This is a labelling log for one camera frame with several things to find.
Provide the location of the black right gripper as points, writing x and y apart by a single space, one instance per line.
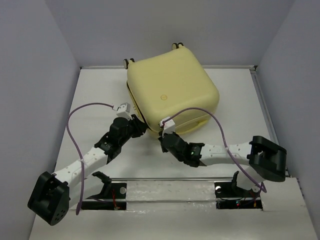
160 139

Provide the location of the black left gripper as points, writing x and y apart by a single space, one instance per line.
140 127

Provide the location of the yellow hard-shell suitcase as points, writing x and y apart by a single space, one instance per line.
173 84

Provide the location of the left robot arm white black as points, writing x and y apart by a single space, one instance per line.
51 199

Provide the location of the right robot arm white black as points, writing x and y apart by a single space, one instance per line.
258 160

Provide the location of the white front cover board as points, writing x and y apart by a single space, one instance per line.
283 216

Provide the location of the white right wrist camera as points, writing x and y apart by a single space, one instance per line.
167 126

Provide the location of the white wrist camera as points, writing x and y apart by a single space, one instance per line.
167 126
123 111

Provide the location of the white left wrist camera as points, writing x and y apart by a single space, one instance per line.
123 111

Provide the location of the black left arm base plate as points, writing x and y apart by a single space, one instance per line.
111 198

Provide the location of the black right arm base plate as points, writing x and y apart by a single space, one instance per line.
229 197

